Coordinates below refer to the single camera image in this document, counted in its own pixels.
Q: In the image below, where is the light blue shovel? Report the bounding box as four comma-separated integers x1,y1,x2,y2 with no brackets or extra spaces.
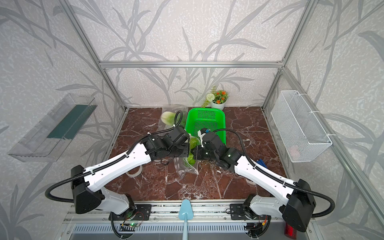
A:
179,200,194,240

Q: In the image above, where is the clear zip-top bag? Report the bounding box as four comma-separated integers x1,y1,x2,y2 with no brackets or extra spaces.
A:
157,105,188,131
173,154,199,179

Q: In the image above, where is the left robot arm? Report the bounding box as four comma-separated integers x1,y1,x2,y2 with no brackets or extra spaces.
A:
45,111,190,215

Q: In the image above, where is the white wire basket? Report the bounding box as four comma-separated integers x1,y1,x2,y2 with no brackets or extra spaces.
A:
271,90,333,163

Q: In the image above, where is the aluminium frame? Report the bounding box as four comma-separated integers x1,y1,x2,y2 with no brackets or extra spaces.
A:
58,1,384,225

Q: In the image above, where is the potted flower plant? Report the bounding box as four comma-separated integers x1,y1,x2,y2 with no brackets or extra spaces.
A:
202,86,229,110

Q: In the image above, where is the clear plastic wall shelf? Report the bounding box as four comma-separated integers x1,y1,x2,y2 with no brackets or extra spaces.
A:
8,94,98,163

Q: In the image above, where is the circuit board with wires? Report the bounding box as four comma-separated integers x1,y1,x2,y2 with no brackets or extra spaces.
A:
119,212,144,232

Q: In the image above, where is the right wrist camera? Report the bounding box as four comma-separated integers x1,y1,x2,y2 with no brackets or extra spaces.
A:
198,128,211,148

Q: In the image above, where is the green plastic basket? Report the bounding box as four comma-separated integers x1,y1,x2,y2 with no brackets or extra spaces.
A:
185,108,226,139

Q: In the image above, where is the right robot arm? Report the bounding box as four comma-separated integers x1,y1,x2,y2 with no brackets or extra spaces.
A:
192,128,336,232

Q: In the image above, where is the clear tape roll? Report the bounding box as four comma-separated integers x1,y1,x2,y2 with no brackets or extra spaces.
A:
126,166,143,178

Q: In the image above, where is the chinese cabbage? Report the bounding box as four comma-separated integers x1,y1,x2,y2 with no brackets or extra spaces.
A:
161,111,187,127
184,137,200,167

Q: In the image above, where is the red object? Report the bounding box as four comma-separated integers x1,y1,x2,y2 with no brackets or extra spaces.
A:
284,223,297,240

